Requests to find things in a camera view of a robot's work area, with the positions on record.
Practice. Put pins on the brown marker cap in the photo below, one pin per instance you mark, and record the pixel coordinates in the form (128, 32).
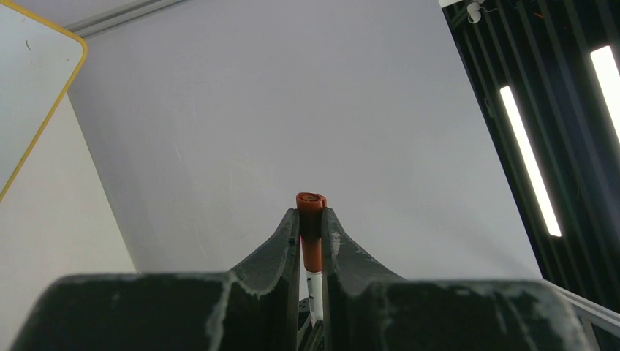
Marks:
(310, 207)

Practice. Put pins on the yellow framed whiteboard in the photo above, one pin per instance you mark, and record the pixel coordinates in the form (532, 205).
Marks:
(39, 62)

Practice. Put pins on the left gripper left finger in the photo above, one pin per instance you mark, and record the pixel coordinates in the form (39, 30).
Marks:
(252, 306)

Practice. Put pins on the ceiling light strip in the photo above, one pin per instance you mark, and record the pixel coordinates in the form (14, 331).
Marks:
(608, 76)
(530, 162)

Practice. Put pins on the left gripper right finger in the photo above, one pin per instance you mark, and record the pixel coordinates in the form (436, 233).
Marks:
(369, 307)

